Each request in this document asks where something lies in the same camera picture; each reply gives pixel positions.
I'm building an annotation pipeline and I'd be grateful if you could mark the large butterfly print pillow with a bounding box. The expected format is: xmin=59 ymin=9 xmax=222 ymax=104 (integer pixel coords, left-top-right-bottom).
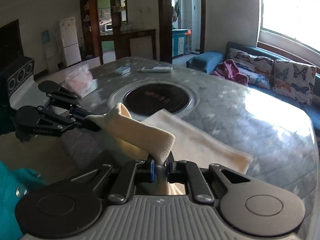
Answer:
xmin=273 ymin=60 xmax=317 ymax=105

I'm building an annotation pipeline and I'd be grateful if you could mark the window with frame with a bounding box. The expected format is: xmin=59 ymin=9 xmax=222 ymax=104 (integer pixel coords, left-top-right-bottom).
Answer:
xmin=257 ymin=0 xmax=320 ymax=55

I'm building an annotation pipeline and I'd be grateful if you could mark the white water dispenser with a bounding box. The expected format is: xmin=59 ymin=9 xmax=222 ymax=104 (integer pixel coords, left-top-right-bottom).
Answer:
xmin=41 ymin=30 xmax=62 ymax=74

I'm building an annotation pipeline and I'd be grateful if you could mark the dark wooden shelf cabinet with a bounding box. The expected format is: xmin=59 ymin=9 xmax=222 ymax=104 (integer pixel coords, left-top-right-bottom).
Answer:
xmin=80 ymin=0 xmax=157 ymax=64

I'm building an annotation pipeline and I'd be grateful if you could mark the round black table stove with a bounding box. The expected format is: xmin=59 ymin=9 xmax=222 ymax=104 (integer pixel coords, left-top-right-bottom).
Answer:
xmin=124 ymin=83 xmax=191 ymax=116

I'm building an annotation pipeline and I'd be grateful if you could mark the blue sectional sofa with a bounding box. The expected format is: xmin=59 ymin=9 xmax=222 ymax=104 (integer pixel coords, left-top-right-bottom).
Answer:
xmin=187 ymin=42 xmax=319 ymax=114

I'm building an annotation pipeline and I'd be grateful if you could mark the white refrigerator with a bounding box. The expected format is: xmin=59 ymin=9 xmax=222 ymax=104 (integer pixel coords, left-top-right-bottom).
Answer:
xmin=59 ymin=17 xmax=81 ymax=67

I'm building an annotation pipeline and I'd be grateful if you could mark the pink tissue pack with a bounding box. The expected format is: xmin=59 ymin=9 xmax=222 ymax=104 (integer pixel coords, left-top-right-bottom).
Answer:
xmin=62 ymin=64 xmax=98 ymax=99

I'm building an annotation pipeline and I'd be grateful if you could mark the pink purple garment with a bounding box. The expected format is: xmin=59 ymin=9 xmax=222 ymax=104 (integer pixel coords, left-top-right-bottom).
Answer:
xmin=211 ymin=59 xmax=249 ymax=86

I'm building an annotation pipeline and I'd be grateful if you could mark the blue white cabinet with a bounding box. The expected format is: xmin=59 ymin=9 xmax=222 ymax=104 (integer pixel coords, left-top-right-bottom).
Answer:
xmin=171 ymin=29 xmax=191 ymax=57

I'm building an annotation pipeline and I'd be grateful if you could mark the low butterfly print pillow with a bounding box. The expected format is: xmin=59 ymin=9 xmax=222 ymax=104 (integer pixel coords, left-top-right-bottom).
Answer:
xmin=227 ymin=48 xmax=274 ymax=90

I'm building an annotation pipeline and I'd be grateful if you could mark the beige cloth garment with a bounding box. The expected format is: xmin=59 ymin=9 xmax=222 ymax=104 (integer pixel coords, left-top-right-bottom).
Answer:
xmin=86 ymin=103 xmax=253 ymax=195

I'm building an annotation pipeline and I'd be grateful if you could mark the small blue card box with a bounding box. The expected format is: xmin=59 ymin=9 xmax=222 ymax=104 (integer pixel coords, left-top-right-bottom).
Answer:
xmin=114 ymin=67 xmax=131 ymax=75

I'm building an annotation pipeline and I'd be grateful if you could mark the white remote control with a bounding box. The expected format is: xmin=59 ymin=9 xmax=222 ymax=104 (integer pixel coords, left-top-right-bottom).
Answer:
xmin=138 ymin=66 xmax=174 ymax=73

